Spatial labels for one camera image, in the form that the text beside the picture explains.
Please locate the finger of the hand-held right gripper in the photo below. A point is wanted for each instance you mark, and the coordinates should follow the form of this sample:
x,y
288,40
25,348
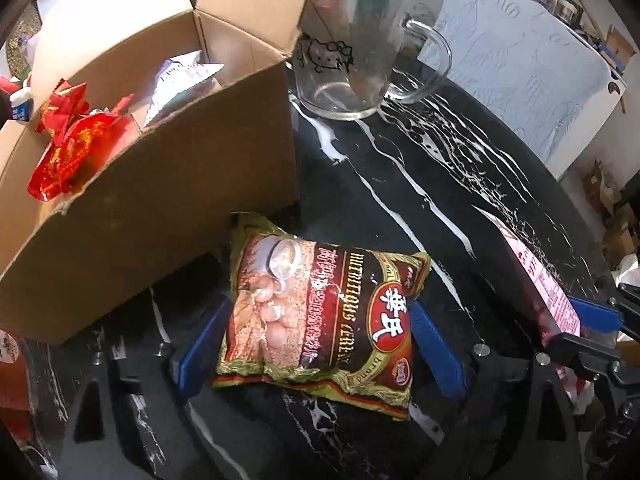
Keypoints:
x,y
595,316
580,355

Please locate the clear glass mug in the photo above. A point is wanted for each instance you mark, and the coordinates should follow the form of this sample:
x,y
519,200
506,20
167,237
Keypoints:
x,y
345,95

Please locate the small white bottle blue label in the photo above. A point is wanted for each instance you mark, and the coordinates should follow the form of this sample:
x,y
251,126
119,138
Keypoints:
x,y
21,105

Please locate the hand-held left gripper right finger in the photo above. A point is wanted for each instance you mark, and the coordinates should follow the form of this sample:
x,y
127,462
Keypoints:
x,y
435,355

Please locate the purple white snack packet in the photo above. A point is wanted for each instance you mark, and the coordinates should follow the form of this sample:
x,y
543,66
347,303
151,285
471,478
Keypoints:
x,y
185,95

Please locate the pile of cardboard boxes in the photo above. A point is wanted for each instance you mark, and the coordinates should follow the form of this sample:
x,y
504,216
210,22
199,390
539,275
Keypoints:
x,y
612,220

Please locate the pink snack packet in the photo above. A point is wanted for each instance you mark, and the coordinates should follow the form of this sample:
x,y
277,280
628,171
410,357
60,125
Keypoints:
x,y
545,285

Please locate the brown cereal packet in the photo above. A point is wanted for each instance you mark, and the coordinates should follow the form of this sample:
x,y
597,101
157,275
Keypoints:
x,y
310,320

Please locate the brown cardboard box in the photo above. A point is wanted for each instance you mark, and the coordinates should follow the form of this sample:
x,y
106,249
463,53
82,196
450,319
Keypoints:
x,y
175,210

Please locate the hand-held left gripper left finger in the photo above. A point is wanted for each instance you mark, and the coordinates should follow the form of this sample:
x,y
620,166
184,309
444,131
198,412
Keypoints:
x,y
200,355

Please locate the red gold candy packet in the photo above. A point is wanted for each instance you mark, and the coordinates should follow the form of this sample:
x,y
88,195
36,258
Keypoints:
x,y
75,145

